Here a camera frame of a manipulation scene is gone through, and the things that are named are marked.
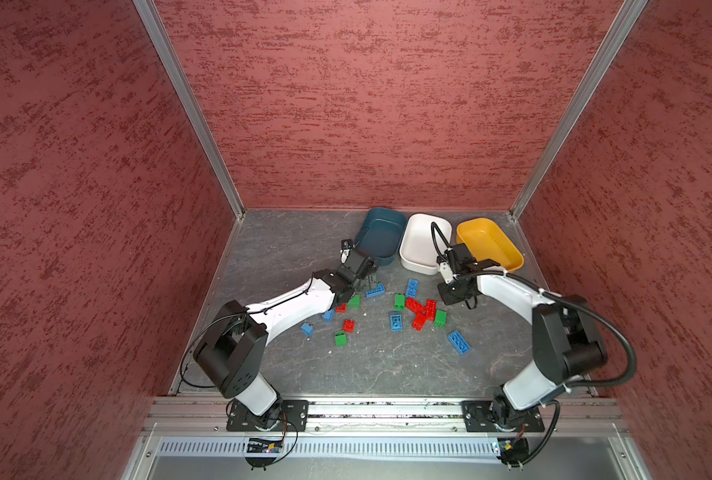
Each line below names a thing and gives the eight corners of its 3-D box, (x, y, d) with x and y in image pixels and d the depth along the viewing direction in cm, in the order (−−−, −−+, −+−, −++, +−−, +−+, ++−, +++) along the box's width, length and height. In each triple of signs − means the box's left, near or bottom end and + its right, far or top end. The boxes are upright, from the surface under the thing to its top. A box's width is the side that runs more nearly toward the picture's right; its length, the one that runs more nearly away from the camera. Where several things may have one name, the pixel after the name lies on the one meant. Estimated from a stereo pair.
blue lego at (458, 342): (461, 357, 86) (463, 354, 85) (446, 337, 90) (447, 335, 88) (470, 350, 87) (472, 348, 86) (454, 331, 91) (456, 329, 89)
